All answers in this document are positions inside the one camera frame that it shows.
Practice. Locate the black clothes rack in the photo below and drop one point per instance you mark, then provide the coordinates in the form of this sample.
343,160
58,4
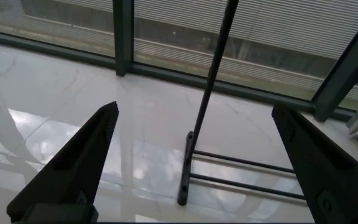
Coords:
183,186

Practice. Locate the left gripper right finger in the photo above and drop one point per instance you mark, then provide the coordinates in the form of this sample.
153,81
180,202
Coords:
328,174

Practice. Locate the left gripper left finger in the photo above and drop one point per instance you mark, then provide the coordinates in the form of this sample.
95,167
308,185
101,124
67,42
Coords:
70,174

